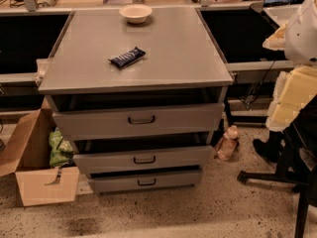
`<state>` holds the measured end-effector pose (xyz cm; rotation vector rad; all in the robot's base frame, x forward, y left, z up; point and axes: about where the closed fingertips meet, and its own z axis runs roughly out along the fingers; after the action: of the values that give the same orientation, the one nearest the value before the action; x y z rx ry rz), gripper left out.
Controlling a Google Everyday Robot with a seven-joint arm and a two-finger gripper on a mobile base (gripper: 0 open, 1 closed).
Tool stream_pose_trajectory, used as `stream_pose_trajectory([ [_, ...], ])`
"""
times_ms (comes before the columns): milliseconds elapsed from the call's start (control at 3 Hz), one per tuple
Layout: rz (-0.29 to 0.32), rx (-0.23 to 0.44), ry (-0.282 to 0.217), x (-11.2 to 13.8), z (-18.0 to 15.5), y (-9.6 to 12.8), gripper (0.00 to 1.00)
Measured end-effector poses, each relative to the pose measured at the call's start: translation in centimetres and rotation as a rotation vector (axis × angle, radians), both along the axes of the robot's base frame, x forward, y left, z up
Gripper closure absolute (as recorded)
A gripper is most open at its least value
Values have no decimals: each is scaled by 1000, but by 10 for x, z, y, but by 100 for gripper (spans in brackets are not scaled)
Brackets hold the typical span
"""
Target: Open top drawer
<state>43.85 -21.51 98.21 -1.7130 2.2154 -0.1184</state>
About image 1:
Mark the white bowl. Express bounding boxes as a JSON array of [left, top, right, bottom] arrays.
[[119, 4, 153, 24]]

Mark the grey drawer cabinet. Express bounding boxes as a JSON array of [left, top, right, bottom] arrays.
[[40, 7, 232, 179]]

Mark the grey top drawer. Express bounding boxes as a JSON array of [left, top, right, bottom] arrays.
[[53, 103, 224, 141]]

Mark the dark blue snack bar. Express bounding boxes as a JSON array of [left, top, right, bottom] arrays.
[[109, 47, 146, 69]]

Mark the black cable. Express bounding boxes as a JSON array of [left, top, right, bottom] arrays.
[[242, 60, 276, 106]]

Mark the cardboard box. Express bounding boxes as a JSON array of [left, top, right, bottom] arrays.
[[0, 103, 79, 206]]

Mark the green chip bag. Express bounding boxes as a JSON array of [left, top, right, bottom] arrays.
[[49, 130, 73, 167]]

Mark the grey bottom drawer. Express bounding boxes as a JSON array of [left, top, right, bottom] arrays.
[[88, 170, 202, 193]]

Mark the clear plastic bottle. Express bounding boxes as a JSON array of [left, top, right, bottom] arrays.
[[215, 125, 239, 161]]

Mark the grey drawer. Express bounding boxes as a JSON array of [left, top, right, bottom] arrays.
[[53, 103, 224, 141], [73, 146, 212, 175], [88, 170, 202, 193]]

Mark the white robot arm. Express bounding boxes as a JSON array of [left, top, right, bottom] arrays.
[[263, 0, 317, 132]]

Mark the grey middle drawer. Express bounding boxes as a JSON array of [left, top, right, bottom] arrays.
[[73, 146, 212, 175]]

